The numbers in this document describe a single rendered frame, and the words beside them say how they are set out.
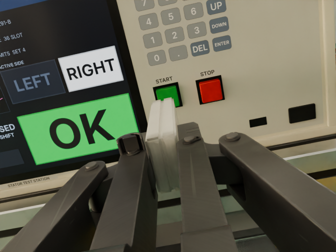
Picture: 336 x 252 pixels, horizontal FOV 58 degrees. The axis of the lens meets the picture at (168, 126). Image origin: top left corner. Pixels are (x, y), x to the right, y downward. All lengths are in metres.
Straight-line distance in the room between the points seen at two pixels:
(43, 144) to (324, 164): 0.25
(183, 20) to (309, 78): 0.12
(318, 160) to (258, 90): 0.08
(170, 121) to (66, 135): 0.16
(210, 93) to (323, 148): 0.11
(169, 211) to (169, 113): 0.14
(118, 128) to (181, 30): 0.10
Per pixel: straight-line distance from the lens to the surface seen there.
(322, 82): 0.30
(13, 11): 0.29
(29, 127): 0.31
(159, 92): 0.26
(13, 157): 0.33
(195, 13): 0.26
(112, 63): 0.27
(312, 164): 0.29
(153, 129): 0.15
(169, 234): 0.50
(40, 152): 0.31
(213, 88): 0.27
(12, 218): 0.33
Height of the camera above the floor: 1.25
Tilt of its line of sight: 19 degrees down
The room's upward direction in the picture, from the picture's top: 13 degrees counter-clockwise
